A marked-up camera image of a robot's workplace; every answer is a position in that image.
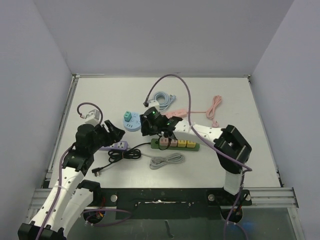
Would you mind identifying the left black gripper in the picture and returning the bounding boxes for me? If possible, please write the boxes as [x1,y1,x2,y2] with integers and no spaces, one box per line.
[89,120,125,153]

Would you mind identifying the pink charger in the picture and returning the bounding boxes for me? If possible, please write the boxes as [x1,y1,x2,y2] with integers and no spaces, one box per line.
[170,139,178,147]
[159,137,169,147]

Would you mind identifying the teal charger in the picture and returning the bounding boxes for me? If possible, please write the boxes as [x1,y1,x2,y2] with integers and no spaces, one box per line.
[123,111,132,122]

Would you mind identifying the yellow charger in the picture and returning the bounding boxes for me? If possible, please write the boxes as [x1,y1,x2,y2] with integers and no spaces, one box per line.
[186,140,197,149]
[177,140,187,148]

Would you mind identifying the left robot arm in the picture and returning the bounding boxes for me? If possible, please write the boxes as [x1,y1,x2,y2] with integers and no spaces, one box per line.
[17,120,125,240]

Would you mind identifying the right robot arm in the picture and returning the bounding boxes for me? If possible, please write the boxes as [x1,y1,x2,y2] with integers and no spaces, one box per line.
[139,107,252,205]

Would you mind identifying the green power strip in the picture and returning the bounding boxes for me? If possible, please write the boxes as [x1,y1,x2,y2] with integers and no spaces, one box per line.
[150,138,200,152]

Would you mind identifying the purple power strip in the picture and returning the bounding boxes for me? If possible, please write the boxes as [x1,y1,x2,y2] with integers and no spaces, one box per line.
[100,140,128,151]

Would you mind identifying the blue round power strip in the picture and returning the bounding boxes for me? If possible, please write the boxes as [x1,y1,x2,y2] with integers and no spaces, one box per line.
[122,111,141,132]

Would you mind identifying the pink power strip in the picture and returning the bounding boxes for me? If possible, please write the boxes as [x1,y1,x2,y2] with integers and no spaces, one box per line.
[161,109,188,119]

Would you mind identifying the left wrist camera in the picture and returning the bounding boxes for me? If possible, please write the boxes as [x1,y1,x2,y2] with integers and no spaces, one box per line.
[84,109,101,126]

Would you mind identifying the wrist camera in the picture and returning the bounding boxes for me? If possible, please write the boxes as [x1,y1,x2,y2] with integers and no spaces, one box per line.
[143,99,160,108]
[84,109,101,126]

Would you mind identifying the black power cord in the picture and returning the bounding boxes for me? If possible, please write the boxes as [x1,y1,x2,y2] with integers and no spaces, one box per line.
[91,142,173,179]

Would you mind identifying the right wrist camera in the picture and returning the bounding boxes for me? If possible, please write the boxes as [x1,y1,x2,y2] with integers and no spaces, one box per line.
[143,99,160,108]

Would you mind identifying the grey coiled cord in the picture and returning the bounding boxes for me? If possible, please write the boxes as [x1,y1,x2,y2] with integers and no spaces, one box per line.
[149,152,186,171]

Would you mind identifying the blue coiled cord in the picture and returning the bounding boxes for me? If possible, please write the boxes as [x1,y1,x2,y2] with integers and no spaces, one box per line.
[151,91,179,110]

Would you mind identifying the pink coiled cord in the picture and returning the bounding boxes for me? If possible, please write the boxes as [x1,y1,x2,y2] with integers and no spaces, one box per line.
[186,94,224,128]

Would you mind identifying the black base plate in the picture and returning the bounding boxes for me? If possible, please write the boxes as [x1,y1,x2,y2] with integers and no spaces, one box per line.
[91,188,252,221]

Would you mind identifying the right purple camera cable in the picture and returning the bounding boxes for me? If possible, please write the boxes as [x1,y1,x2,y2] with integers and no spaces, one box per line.
[143,74,253,240]

